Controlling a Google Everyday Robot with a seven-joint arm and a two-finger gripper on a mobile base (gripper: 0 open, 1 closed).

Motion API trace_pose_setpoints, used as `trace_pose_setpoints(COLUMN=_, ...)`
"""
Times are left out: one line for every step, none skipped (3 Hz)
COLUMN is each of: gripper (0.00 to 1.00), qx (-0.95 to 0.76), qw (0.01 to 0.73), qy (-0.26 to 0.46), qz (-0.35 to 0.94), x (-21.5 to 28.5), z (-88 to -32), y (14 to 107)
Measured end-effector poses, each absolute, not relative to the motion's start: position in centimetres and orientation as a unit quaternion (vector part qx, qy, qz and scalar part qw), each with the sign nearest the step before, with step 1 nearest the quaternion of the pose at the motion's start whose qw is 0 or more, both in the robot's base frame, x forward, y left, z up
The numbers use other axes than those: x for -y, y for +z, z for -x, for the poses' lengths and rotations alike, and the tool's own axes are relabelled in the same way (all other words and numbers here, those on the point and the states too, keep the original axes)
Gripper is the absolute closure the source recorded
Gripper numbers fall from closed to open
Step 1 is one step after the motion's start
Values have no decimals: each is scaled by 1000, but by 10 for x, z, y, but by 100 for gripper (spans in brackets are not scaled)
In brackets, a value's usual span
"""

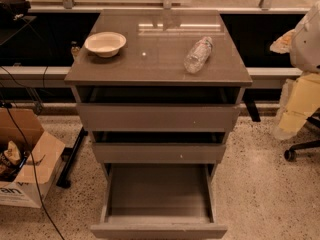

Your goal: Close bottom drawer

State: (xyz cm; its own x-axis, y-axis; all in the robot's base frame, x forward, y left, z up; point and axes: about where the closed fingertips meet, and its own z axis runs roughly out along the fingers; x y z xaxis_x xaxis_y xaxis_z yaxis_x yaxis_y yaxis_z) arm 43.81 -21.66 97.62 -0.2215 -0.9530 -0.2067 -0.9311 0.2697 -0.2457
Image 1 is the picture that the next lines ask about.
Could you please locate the grey bottom drawer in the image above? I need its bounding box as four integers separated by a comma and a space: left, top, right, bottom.
91, 164, 227, 240

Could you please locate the grey drawer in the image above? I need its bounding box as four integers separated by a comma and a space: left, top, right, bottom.
76, 86, 241, 133
93, 132, 226, 164
91, 164, 227, 240

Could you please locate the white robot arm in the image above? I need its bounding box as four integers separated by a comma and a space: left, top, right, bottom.
270, 1, 320, 140

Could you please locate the grey drawer cabinet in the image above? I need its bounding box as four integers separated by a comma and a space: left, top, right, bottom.
64, 9, 253, 175

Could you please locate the grey top drawer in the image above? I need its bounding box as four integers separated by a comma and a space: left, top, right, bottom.
76, 86, 241, 133

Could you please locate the grey middle drawer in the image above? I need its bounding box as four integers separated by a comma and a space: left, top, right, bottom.
93, 132, 226, 164

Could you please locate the clear plastic water bottle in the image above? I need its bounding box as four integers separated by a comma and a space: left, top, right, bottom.
184, 36, 213, 74

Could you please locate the white paper bowl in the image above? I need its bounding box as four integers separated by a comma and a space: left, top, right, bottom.
84, 32, 126, 58

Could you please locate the black table leg right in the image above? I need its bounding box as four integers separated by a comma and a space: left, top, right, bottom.
243, 91, 261, 122

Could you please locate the black table leg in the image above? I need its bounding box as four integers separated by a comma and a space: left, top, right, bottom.
56, 128, 87, 189
243, 91, 261, 122

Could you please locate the small bottle behind cabinet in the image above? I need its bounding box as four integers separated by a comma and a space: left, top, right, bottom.
71, 41, 80, 59

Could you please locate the black table leg left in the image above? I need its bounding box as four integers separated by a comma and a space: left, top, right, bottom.
56, 128, 87, 189

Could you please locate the black office chair base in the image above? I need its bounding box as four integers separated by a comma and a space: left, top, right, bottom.
283, 116, 320, 162

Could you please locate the crumpled snack bag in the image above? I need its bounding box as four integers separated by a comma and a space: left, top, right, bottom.
0, 141, 22, 181

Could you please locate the open cardboard box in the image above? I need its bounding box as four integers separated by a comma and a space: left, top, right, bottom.
0, 108, 65, 208

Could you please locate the black bag on desk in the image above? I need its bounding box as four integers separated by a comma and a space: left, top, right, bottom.
0, 0, 31, 24

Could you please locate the black power cable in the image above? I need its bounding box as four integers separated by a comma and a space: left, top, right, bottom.
0, 66, 66, 240

